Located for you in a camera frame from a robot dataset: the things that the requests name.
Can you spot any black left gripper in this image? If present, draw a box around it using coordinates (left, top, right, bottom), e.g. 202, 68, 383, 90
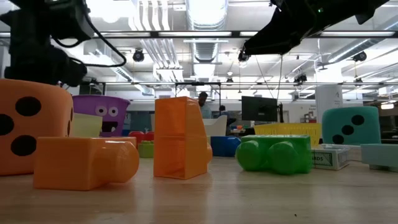
4, 29, 88, 88

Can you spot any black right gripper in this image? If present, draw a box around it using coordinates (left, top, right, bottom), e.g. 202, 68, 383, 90
243, 0, 331, 57

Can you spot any yellow-green translucent tray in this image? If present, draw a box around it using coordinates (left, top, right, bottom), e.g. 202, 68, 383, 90
70, 113, 103, 139

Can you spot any orange foam die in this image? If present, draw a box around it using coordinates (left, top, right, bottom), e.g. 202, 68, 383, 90
0, 78, 75, 177

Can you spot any blue toy block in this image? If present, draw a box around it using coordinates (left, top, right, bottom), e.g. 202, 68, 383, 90
210, 136, 242, 158

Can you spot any playing card box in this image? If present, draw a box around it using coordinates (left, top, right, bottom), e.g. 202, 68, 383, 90
310, 146, 351, 171

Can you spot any teal foam die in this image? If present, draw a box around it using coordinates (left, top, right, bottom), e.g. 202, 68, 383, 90
322, 106, 382, 146

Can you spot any mint green small block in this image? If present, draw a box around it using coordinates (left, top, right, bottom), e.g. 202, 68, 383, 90
360, 143, 398, 173

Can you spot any black ceiling spotlight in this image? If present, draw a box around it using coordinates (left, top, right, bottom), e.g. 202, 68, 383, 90
237, 49, 251, 63
132, 49, 146, 63
353, 51, 368, 63

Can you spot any purple monster face bucket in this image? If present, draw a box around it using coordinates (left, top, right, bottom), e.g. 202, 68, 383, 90
72, 95, 131, 139

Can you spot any black computer monitor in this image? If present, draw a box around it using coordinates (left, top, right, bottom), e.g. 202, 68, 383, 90
241, 96, 279, 123

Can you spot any black overhead rig bar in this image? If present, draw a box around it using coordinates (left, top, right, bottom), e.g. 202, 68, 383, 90
93, 30, 398, 39

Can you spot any white column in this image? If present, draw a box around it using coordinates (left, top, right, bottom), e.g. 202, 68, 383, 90
315, 85, 344, 125

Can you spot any orange block with stud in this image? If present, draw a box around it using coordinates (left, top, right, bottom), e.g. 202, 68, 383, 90
33, 136, 141, 192

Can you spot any person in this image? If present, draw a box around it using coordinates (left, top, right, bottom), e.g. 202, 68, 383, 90
198, 91, 213, 119
218, 105, 236, 127

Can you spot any yellow plastic basket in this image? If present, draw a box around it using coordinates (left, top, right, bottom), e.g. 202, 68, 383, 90
254, 123, 322, 147

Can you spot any white plastic bin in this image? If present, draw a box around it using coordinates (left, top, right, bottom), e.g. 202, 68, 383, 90
203, 115, 228, 137

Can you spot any lime green duplo brick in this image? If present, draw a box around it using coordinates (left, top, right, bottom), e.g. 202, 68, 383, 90
137, 140, 155, 159

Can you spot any green two-stud block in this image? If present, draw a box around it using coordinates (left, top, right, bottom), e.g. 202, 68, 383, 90
234, 134, 313, 176

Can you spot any orange tall block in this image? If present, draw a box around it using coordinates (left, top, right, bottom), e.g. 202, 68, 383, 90
153, 96, 213, 181

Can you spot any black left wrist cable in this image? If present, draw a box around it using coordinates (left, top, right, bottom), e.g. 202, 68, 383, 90
51, 15, 127, 68

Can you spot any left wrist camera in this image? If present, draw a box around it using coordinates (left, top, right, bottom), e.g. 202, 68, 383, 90
46, 0, 95, 42

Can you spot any silver air duct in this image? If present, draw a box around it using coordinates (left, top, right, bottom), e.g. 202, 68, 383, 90
185, 0, 229, 97

